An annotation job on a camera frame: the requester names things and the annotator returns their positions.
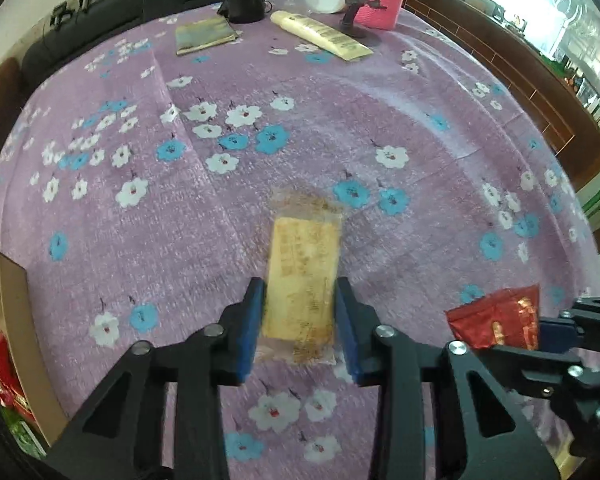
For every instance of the black round container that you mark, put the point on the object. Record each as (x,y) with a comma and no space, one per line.
(244,11)

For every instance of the yellow biscuit packet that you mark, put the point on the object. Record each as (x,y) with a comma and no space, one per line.
(298,324)

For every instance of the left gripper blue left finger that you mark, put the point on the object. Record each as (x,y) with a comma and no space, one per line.
(241,324)

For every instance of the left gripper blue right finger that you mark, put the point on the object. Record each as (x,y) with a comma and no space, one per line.
(355,328)

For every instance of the olive green booklet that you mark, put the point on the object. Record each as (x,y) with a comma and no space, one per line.
(203,34)

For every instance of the dark red foil snack bag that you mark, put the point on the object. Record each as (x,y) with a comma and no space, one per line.
(508,317)

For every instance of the green snack packet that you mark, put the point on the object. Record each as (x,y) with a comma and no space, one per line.
(26,439)

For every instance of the shallow cardboard box tray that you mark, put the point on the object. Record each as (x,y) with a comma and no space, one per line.
(16,324)

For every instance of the cream long tube package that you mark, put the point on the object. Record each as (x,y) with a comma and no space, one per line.
(321,35)

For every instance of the red snack packet with logo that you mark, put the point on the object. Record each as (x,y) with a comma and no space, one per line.
(11,392)

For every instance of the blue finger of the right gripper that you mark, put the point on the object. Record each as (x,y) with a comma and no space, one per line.
(579,330)

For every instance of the purple floral tablecloth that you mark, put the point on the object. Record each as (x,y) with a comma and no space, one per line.
(135,190)

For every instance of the wooden cabinet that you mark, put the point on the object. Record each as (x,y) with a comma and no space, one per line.
(551,104)

